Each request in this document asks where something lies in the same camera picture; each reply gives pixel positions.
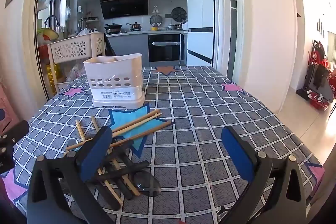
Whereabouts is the dark cooking pot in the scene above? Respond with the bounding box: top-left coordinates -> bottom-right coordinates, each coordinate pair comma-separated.
126,22 -> 143,31

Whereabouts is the black handle spoon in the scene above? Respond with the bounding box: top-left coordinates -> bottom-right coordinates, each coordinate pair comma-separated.
106,140 -> 134,155
94,160 -> 150,182
115,152 -> 134,200
133,170 -> 161,197
96,181 -> 121,210

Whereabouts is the plain bamboo chopstick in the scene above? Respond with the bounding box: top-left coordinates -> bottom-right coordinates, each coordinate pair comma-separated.
112,109 -> 161,133
65,112 -> 163,151

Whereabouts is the black built-in oven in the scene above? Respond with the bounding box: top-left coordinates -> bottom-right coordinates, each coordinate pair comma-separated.
148,34 -> 181,63

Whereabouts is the pink cushion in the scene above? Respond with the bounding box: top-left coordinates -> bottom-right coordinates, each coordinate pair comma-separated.
0,82 -> 20,135

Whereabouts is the brown wooden chopstick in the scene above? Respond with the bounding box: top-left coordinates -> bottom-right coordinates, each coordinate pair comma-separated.
108,120 -> 172,148

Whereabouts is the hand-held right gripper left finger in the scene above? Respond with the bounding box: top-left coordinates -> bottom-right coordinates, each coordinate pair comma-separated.
26,126 -> 116,224

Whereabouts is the black wok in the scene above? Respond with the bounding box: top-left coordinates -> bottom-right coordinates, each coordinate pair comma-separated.
104,24 -> 123,33

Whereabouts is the black range hood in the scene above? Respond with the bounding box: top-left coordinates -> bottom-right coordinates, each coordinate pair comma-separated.
99,0 -> 149,20

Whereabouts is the round grey trivet rack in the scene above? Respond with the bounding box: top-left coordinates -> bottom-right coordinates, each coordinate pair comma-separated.
150,15 -> 164,27

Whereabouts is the clear plastic bag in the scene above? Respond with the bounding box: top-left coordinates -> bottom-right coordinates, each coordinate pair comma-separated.
66,59 -> 87,83

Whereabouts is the grey checked star tablecloth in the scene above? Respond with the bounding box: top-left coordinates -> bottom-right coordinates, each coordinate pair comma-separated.
0,65 -> 326,224

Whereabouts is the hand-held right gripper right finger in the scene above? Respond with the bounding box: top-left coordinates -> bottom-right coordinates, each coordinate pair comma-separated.
218,126 -> 307,224

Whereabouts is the round black multi-egg pan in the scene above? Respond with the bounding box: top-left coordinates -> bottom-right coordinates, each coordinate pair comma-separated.
171,7 -> 187,22

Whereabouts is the white plastic chair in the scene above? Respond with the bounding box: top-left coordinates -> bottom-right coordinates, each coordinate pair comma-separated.
47,32 -> 107,94

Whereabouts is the gold shiny decoration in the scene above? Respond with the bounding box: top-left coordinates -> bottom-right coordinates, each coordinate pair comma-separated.
46,63 -> 59,94

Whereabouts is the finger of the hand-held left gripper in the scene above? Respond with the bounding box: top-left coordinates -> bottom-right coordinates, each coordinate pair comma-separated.
0,120 -> 30,174

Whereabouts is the white refrigerator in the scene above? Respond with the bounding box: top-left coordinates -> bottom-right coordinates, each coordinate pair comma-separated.
181,0 -> 214,67

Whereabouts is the metal kitchen faucet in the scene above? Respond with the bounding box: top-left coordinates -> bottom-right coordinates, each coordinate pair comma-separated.
44,15 -> 60,30

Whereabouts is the red and black stroller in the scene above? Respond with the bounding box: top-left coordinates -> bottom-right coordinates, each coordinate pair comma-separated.
297,40 -> 336,110

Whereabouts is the white plastic utensil holder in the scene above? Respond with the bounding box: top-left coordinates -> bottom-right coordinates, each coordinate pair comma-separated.
83,54 -> 146,110

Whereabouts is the grey lower kitchen cabinet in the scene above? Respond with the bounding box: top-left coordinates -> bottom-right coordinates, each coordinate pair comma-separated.
106,32 -> 149,67

